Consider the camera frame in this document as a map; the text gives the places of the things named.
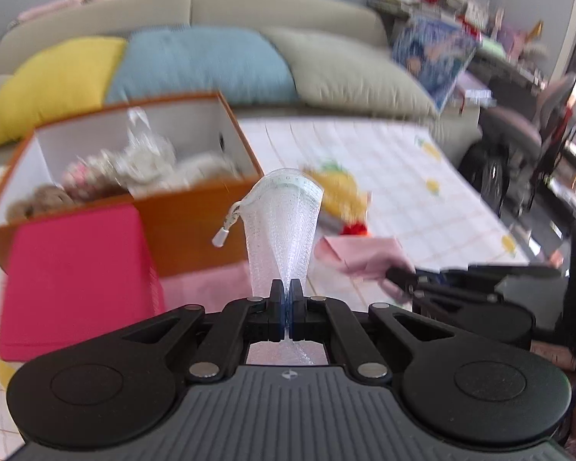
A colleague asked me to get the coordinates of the beige sofa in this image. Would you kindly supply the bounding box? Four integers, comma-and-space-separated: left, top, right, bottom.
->
0, 0, 486, 174

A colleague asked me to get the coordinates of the orange crochet ball toy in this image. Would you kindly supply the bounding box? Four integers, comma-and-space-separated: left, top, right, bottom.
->
301, 163, 370, 236

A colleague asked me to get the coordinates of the light blue pillow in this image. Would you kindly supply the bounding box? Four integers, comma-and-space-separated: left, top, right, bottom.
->
105, 26, 298, 106

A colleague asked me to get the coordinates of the beige pillow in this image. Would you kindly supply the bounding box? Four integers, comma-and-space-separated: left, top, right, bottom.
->
262, 27, 439, 119

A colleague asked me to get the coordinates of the red Wonderlab box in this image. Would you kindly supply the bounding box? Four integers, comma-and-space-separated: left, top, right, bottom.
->
0, 205, 165, 362

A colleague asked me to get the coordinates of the pink cloth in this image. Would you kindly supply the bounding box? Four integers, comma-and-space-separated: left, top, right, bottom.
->
313, 235, 415, 303

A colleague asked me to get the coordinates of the cluttered side table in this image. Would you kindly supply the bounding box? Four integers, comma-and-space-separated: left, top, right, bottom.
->
367, 0, 550, 118

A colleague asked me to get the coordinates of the pink knitted item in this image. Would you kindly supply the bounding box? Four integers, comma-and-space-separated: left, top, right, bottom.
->
61, 161, 101, 201

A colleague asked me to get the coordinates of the white mesh zipper pouch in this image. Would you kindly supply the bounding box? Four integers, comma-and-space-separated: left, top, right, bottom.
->
212, 167, 323, 366

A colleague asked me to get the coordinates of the pink plush on sofa back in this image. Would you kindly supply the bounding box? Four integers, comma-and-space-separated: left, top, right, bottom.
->
8, 0, 103, 29

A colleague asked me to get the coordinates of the brown plush toy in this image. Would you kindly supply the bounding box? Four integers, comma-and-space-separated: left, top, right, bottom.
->
5, 183, 126, 222

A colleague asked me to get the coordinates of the cream towel cloth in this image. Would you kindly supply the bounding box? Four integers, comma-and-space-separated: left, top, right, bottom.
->
169, 152, 241, 188

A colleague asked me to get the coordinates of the yellow pillow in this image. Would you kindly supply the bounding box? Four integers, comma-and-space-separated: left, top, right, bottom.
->
0, 36, 127, 147

